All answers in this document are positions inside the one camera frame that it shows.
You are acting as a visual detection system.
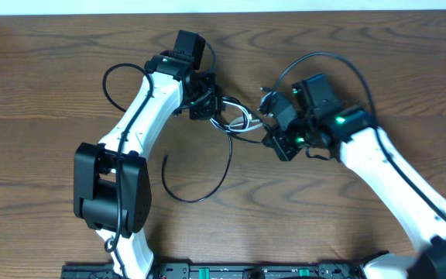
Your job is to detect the black usb cable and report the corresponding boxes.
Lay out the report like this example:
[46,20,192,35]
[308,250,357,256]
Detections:
[161,95,274,204]

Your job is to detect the white usb cable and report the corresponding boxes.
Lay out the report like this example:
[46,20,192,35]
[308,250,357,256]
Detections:
[210,99,265,134]

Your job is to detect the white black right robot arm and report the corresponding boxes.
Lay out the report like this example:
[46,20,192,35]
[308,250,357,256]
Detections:
[259,74,446,278]

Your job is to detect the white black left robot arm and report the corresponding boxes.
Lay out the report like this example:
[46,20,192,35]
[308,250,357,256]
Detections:
[74,30,222,278]

